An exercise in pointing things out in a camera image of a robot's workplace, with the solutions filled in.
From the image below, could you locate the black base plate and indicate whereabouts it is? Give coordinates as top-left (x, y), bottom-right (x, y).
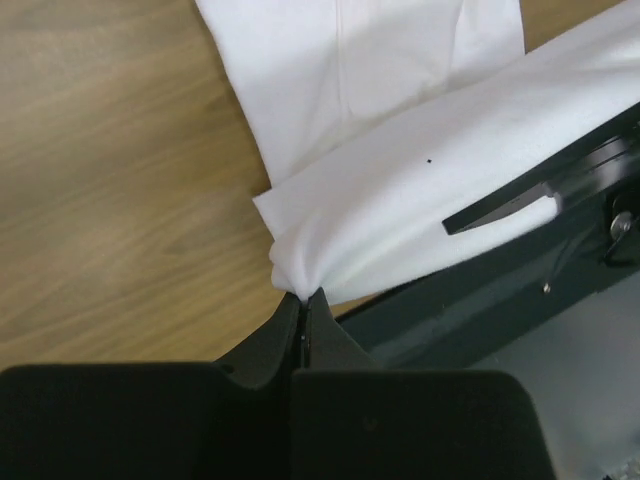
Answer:
top-left (339, 107), bottom-right (639, 369)

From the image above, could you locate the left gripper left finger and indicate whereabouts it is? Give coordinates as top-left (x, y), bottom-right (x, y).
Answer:
top-left (1, 295), bottom-right (303, 479)

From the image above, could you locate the white t shirt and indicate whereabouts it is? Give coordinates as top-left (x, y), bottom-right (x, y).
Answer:
top-left (198, 1), bottom-right (639, 304)

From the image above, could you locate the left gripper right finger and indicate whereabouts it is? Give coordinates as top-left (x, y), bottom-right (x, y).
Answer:
top-left (290, 290), bottom-right (543, 479)

